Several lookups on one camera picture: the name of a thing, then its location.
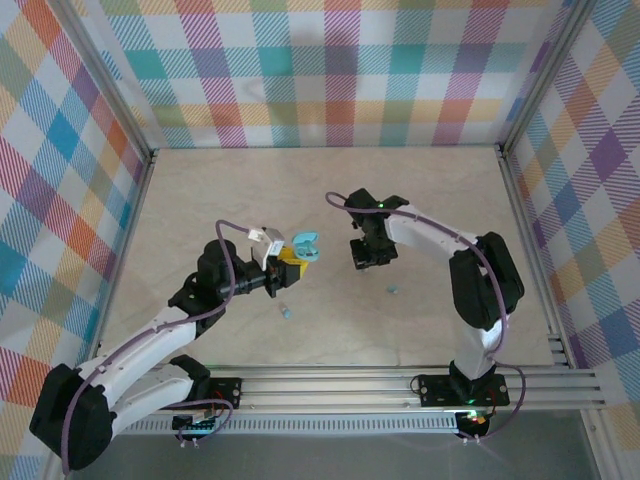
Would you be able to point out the light blue earbud charging case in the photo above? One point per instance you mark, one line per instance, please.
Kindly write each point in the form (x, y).
(306, 245)

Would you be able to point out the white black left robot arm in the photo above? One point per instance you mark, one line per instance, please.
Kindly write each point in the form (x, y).
(150, 345)

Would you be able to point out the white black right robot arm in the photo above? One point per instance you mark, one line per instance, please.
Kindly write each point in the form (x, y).
(425, 240)

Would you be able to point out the left controller circuit board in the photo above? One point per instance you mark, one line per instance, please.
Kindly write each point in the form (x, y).
(197, 422)

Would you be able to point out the controller circuit board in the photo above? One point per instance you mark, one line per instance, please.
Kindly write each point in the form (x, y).
(475, 420)
(197, 422)

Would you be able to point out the plaid checked backdrop cloth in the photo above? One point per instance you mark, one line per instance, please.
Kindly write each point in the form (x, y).
(600, 200)
(320, 75)
(40, 200)

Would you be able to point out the right controller circuit board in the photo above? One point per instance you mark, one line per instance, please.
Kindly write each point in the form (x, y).
(475, 420)

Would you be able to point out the aluminium side rail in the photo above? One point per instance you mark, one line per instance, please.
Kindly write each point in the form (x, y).
(531, 250)
(123, 260)

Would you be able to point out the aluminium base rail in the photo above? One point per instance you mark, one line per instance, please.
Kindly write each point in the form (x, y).
(325, 390)

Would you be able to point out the aluminium frame post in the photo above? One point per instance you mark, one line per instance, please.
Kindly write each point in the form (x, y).
(106, 75)
(545, 75)

